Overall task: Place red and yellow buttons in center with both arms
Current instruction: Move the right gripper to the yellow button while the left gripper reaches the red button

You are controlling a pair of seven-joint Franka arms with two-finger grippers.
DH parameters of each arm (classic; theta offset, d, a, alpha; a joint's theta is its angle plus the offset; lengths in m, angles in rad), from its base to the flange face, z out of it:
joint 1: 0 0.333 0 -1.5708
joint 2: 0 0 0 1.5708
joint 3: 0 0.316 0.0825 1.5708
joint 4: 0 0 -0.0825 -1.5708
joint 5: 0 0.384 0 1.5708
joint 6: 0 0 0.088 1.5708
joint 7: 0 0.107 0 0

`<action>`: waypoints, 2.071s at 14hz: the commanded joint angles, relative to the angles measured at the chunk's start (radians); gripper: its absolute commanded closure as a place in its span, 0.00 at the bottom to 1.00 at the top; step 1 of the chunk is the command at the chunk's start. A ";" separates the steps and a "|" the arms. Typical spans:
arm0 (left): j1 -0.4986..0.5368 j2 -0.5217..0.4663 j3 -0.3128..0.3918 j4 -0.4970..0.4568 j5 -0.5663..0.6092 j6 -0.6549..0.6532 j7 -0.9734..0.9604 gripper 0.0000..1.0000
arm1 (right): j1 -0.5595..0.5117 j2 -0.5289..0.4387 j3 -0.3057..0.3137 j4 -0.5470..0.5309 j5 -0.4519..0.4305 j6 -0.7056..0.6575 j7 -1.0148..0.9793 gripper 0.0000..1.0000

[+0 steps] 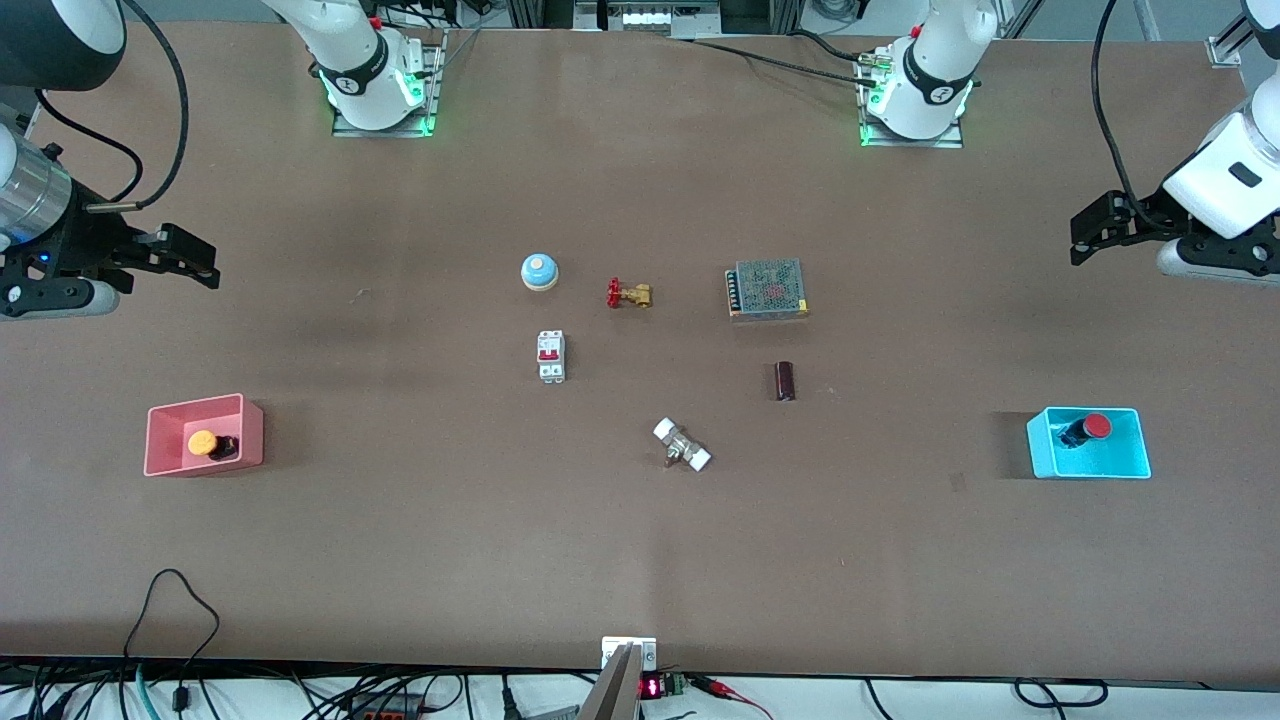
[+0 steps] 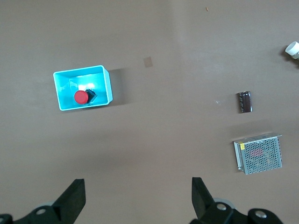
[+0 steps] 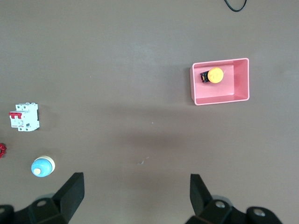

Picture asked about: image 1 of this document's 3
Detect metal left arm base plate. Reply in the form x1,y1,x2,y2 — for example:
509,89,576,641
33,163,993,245
860,55,964,149

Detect aluminium frame profile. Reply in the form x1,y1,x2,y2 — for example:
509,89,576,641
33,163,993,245
1205,18,1253,69

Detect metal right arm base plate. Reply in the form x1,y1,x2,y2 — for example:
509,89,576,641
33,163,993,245
332,28,446,138

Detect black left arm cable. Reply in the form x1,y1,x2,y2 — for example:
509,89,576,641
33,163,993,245
1092,0,1147,217

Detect long black table cable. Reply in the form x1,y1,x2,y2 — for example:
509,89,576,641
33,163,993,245
680,35,881,86

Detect grey device with lights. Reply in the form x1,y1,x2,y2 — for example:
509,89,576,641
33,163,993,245
575,0,721,37

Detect cyan plastic bin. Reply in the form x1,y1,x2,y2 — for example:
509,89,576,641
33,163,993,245
1026,406,1152,481

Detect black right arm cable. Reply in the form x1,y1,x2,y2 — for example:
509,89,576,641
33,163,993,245
35,0,191,213

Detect metal mesh power supply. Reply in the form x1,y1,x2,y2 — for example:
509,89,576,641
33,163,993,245
725,258,809,321

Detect pink plastic bin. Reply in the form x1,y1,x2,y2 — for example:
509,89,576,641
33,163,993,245
144,393,265,478

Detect metal fitting white ends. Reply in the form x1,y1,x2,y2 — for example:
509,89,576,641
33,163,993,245
653,417,713,473

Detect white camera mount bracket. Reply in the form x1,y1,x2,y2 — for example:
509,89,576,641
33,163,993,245
578,637,658,720

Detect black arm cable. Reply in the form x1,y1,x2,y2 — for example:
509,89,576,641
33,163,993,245
35,0,191,213
1092,0,1147,217

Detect black looped cable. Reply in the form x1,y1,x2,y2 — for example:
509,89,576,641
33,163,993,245
122,569,221,713

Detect red clip lead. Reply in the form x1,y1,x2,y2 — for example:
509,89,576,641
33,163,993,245
695,677,773,720

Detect red push button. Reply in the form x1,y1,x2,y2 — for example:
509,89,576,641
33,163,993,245
1060,413,1114,449

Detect black coiled cable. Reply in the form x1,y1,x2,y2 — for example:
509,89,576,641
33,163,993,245
1014,678,1109,708

